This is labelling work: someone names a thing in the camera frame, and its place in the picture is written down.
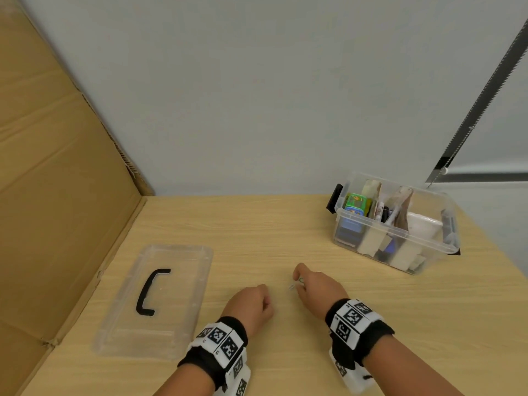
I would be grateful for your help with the person's right hand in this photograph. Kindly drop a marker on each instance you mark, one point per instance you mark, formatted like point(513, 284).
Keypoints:
point(321, 292)

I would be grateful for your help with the person's left hand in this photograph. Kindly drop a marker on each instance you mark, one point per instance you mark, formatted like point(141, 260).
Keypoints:
point(247, 309)

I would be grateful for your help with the silver paper clip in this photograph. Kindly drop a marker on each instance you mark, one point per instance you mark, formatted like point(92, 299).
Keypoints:
point(292, 286)

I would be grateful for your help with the green pencil sharpener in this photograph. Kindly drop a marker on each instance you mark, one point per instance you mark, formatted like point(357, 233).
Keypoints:
point(355, 199)

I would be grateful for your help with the white marker black cap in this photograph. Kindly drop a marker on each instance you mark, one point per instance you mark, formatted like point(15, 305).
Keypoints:
point(392, 214)

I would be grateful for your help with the clear plastic storage box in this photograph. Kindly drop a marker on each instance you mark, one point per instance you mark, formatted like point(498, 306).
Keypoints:
point(429, 247)

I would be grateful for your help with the person's right forearm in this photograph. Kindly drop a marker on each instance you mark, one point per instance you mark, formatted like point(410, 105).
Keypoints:
point(412, 371)

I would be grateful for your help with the person's left forearm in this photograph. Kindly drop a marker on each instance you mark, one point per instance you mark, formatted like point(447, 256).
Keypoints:
point(185, 383)

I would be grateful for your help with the black right wristband with tags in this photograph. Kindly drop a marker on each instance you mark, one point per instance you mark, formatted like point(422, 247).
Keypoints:
point(354, 325)

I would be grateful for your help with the black wristband with tags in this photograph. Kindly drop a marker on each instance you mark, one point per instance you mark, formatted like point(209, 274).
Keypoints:
point(206, 354)
point(354, 325)

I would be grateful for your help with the black left wristband with tags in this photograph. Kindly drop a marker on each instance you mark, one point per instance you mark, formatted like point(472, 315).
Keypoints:
point(206, 354)

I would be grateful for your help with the wooden table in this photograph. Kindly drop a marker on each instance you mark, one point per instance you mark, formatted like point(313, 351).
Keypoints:
point(247, 230)

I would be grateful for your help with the brown cardboard panel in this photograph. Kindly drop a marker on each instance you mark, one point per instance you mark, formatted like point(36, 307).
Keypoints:
point(53, 181)

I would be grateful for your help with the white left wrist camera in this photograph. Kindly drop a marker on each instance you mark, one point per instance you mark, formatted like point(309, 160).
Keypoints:
point(237, 379)

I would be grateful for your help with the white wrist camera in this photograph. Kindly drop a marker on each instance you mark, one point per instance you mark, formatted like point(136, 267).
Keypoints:
point(237, 379)
point(350, 375)

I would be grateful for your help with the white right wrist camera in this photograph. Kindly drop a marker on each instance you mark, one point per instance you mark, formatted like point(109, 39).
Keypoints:
point(350, 375)

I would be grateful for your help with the grey horizontal wall rail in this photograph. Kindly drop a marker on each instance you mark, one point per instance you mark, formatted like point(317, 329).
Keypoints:
point(486, 175)

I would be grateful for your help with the black perforated wall strip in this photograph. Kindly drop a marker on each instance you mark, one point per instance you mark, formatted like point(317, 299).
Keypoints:
point(482, 94)

